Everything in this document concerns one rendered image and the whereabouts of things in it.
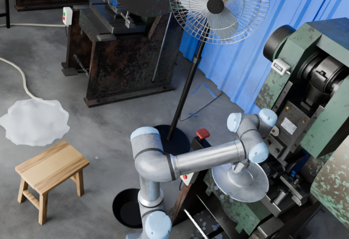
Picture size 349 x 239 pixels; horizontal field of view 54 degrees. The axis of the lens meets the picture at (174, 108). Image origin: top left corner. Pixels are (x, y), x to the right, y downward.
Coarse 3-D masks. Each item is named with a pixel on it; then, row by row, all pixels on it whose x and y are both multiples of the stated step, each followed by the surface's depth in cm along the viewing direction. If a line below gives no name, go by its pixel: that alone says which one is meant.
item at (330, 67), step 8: (328, 56) 144; (320, 64) 143; (328, 64) 141; (336, 64) 140; (344, 64) 140; (320, 72) 142; (328, 72) 141; (336, 72) 140; (312, 80) 148; (320, 80) 142; (328, 80) 142; (312, 88) 150; (320, 88) 147; (312, 96) 152; (320, 96) 149; (328, 96) 149; (312, 104) 155
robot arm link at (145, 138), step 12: (132, 132) 135; (144, 132) 131; (156, 132) 133; (132, 144) 132; (144, 144) 127; (156, 144) 128; (144, 180) 143; (144, 192) 150; (156, 192) 151; (144, 204) 154; (156, 204) 154
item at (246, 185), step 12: (216, 168) 168; (228, 168) 170; (252, 168) 173; (216, 180) 162; (228, 180) 164; (240, 180) 165; (252, 180) 167; (264, 180) 169; (240, 192) 160; (252, 192) 162
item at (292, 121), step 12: (300, 96) 164; (288, 108) 159; (300, 108) 156; (312, 108) 155; (288, 120) 160; (300, 120) 156; (276, 132) 166; (288, 132) 162; (300, 132) 157; (276, 144) 166; (288, 144) 164; (276, 156) 167; (288, 156) 168
